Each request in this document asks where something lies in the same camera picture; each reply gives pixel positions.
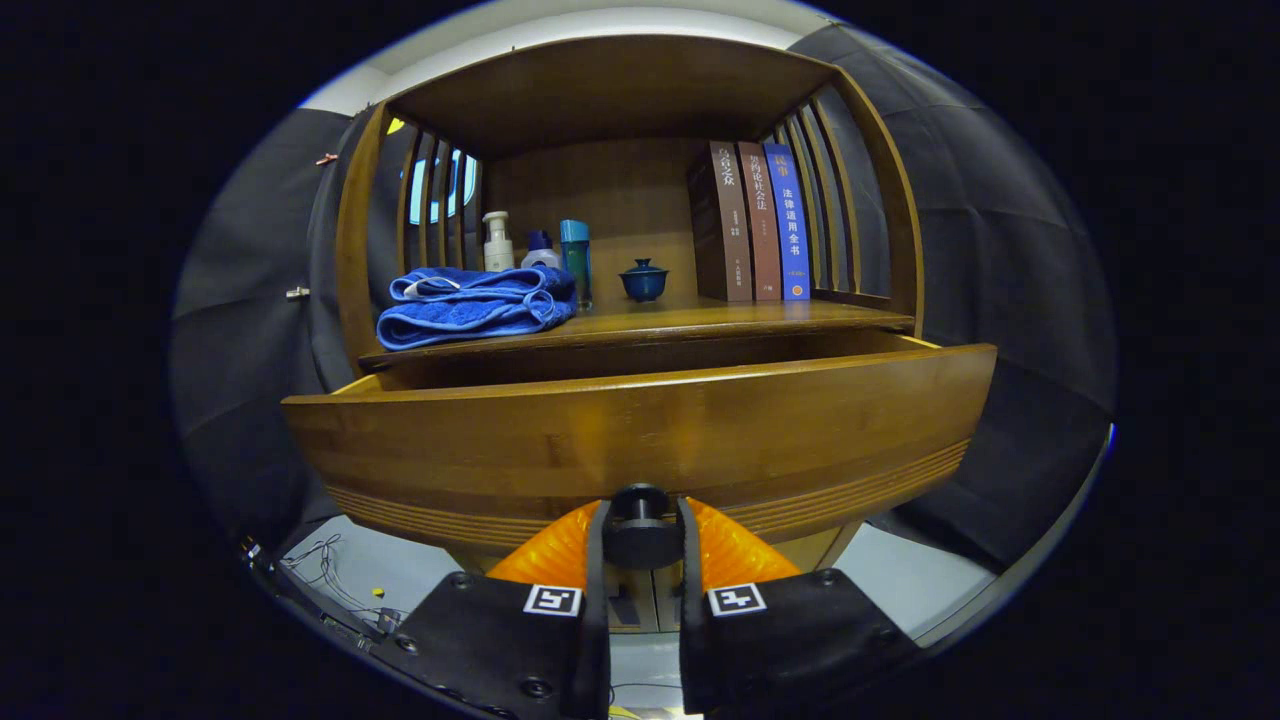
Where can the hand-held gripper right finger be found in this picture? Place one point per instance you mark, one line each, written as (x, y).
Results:
(692, 650)

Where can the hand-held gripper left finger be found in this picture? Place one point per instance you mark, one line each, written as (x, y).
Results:
(597, 650)

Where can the wooden drawer with black knob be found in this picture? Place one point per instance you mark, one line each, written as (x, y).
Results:
(640, 430)

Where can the wooden countertop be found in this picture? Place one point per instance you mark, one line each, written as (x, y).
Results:
(700, 318)

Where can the wooden cabinet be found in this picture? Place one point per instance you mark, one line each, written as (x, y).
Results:
(620, 200)

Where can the blue folded towel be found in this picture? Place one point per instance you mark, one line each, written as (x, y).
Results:
(470, 315)

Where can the blue lidded teacup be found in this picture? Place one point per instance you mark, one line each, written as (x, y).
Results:
(643, 283)

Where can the teal tumbler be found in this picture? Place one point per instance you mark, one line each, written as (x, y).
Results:
(576, 260)

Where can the white bottle with blue cap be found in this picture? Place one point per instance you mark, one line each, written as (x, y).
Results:
(540, 257)

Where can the white pump bottle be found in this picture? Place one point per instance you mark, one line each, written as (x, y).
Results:
(498, 250)

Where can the dark brown book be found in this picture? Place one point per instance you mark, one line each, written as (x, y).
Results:
(725, 230)

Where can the reddish brown book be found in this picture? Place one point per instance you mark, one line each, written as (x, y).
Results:
(762, 230)

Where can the blue book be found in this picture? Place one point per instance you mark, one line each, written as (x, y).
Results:
(790, 230)

